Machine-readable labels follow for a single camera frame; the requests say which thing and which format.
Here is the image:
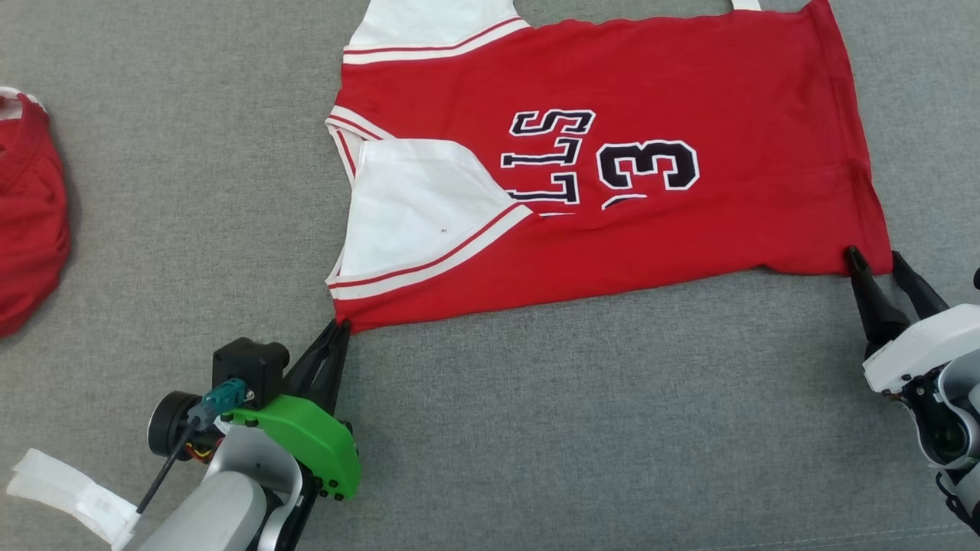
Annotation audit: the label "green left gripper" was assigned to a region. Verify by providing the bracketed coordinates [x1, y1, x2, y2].
[148, 320, 362, 503]

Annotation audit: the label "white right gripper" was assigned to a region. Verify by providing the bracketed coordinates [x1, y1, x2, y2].
[845, 246, 980, 396]

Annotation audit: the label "red white basketball jersey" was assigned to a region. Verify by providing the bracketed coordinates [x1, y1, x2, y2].
[325, 0, 894, 335]

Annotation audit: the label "red mesh shorts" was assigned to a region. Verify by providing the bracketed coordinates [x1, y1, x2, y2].
[0, 86, 72, 339]

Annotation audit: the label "teal left camera connector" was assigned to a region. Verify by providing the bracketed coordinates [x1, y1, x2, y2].
[188, 378, 248, 429]

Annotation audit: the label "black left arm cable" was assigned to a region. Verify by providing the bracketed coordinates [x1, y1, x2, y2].
[136, 417, 201, 516]

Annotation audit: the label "white paper left cable tag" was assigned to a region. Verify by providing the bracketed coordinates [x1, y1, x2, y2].
[6, 448, 143, 549]

